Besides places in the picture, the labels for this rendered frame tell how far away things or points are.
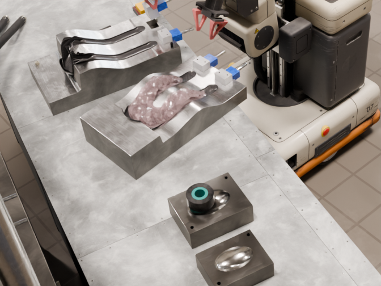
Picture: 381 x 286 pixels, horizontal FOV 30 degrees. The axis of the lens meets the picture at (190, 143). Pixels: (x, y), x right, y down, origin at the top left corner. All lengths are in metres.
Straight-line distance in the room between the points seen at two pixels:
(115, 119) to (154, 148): 0.17
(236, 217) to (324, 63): 1.13
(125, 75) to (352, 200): 1.21
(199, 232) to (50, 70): 0.93
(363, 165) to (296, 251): 1.37
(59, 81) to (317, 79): 1.12
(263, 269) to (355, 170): 1.46
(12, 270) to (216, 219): 0.84
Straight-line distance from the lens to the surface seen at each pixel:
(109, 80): 2.50
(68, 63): 2.60
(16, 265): 1.29
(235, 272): 1.90
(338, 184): 3.24
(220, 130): 2.33
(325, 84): 3.04
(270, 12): 2.78
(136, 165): 2.19
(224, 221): 2.01
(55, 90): 2.51
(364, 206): 3.17
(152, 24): 2.70
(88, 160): 2.32
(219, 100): 2.36
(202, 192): 2.03
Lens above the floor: 2.43
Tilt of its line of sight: 45 degrees down
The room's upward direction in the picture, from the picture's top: 8 degrees counter-clockwise
